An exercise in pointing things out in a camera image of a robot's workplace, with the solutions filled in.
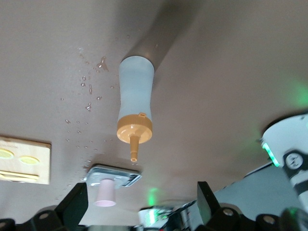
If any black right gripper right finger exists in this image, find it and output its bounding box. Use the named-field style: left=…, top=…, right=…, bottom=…
left=192, top=181, right=293, bottom=231

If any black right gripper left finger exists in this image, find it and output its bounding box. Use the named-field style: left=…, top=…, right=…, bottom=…
left=0, top=182, right=89, bottom=231

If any pink plastic cup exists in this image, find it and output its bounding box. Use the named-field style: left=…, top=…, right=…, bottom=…
left=93, top=179, right=117, bottom=207

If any clear sauce bottle orange cap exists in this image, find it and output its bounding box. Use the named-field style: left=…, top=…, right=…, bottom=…
left=116, top=55, right=154, bottom=162

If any silver digital kitchen scale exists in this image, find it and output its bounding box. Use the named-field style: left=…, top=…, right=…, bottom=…
left=83, top=164, right=142, bottom=188

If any yellow plastic knife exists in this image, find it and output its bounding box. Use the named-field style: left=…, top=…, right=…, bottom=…
left=0, top=171, right=39, bottom=179

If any wooden cutting board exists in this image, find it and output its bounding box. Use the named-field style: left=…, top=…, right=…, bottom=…
left=0, top=136, right=51, bottom=185

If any brown table cover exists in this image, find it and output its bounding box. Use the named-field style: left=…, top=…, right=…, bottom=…
left=0, top=0, right=308, bottom=227

